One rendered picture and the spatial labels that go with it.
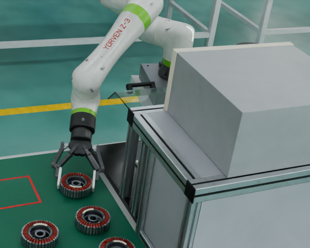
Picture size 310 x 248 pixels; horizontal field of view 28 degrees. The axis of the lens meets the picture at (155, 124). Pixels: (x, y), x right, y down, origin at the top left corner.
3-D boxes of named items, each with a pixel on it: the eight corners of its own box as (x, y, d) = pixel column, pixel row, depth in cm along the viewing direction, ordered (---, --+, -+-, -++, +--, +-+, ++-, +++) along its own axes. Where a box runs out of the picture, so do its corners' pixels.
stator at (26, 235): (58, 252, 184) (59, 243, 182) (19, 252, 182) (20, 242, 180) (58, 228, 194) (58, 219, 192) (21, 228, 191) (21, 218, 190)
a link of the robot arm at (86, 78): (142, 39, 237) (117, 26, 239) (146, 20, 227) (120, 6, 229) (91, 106, 219) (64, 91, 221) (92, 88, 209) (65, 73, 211)
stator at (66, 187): (61, 178, 217) (61, 170, 215) (92, 181, 218) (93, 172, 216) (57, 197, 207) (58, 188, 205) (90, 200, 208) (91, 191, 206)
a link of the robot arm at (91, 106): (100, 95, 237) (72, 92, 236) (102, 77, 226) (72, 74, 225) (97, 127, 230) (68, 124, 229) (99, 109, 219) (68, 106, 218)
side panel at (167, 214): (135, 232, 197) (147, 147, 181) (143, 230, 199) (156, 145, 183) (173, 293, 176) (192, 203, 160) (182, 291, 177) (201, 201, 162)
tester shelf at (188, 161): (126, 120, 194) (128, 107, 191) (299, 101, 223) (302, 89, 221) (192, 203, 160) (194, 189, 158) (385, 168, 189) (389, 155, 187)
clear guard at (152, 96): (107, 99, 218) (108, 83, 215) (168, 93, 228) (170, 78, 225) (145, 147, 193) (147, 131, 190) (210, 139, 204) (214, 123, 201)
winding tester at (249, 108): (163, 108, 194) (172, 48, 184) (275, 96, 213) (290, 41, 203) (226, 178, 165) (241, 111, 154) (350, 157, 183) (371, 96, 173)
